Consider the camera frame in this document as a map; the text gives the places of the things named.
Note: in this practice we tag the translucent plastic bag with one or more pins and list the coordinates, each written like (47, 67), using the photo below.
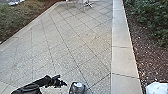
(76, 88)

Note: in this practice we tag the green garden shrub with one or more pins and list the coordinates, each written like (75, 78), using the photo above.
(150, 16)

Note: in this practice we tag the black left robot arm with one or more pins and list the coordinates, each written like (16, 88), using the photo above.
(30, 87)

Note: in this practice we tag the small metal garden table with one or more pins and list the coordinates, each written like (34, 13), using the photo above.
(87, 3)

